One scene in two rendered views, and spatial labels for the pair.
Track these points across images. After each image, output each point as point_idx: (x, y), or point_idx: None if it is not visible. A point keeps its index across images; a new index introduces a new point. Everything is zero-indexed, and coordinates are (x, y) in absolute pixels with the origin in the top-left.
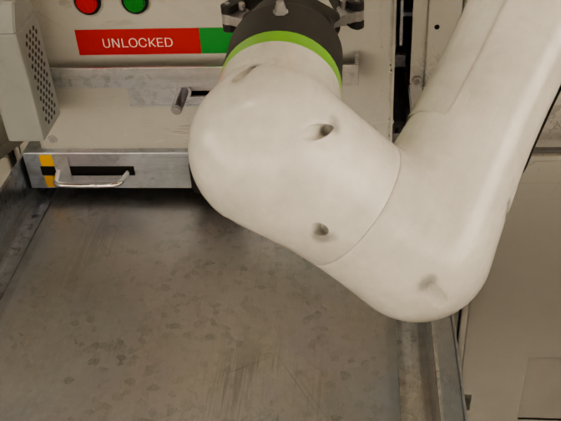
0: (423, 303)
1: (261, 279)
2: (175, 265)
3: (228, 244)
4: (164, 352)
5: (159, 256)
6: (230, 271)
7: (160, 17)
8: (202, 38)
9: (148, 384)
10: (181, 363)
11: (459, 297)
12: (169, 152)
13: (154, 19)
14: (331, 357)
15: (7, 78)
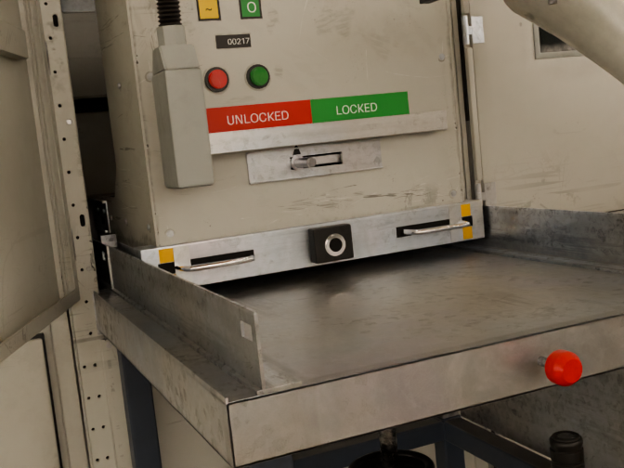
0: None
1: (440, 281)
2: (354, 293)
3: (381, 281)
4: (426, 308)
5: (330, 294)
6: (408, 285)
7: (279, 91)
8: (313, 110)
9: (442, 317)
10: (451, 307)
11: None
12: (287, 228)
13: (273, 94)
14: (562, 281)
15: (188, 114)
